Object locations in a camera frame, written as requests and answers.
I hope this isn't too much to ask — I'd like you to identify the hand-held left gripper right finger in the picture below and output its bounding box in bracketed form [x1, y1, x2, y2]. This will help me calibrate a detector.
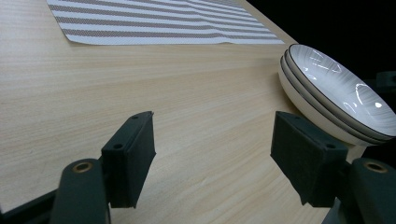
[270, 110, 349, 208]

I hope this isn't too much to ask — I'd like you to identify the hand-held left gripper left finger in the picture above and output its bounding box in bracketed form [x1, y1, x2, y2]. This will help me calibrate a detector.
[101, 110, 157, 209]

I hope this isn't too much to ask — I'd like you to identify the brown and white striped placemat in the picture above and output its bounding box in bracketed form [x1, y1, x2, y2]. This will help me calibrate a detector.
[46, 0, 285, 46]

